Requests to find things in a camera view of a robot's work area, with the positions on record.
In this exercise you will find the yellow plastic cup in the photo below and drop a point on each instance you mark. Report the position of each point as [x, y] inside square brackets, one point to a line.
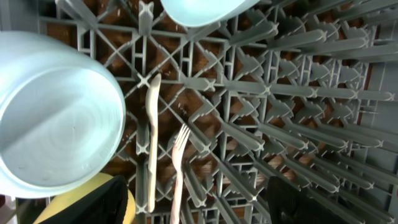
[81, 193]

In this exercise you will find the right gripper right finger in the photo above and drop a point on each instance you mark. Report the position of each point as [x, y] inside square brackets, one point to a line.
[290, 205]

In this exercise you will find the green bowl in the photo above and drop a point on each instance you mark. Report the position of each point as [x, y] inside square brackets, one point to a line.
[198, 13]

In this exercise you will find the small light blue bowl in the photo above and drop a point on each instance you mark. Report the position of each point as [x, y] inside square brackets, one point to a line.
[62, 116]

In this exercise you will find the grey dishwasher rack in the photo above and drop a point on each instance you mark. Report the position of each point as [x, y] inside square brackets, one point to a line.
[265, 90]

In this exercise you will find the white plastic fork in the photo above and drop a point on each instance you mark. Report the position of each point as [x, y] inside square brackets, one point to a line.
[177, 155]

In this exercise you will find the white plastic spoon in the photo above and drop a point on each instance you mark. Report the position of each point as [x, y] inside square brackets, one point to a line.
[152, 97]

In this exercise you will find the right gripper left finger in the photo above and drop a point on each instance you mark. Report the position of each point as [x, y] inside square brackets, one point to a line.
[99, 205]

